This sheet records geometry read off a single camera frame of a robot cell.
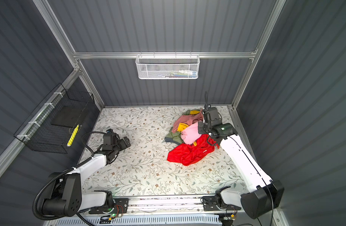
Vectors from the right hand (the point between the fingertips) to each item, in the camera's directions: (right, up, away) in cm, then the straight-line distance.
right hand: (205, 125), depth 77 cm
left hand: (-52, -12, +14) cm, 55 cm away
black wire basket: (-80, 0, -5) cm, 80 cm away
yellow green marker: (-69, -3, -6) cm, 69 cm away
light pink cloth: (-8, -6, +6) cm, 12 cm away
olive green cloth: (-17, -9, +21) cm, 28 cm away
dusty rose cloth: (-9, +3, +15) cm, 18 cm away
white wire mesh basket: (-24, +50, +46) cm, 72 cm away
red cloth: (-9, -19, +12) cm, 24 cm away
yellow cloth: (-13, -1, +6) cm, 14 cm away
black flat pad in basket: (-75, +5, -2) cm, 75 cm away
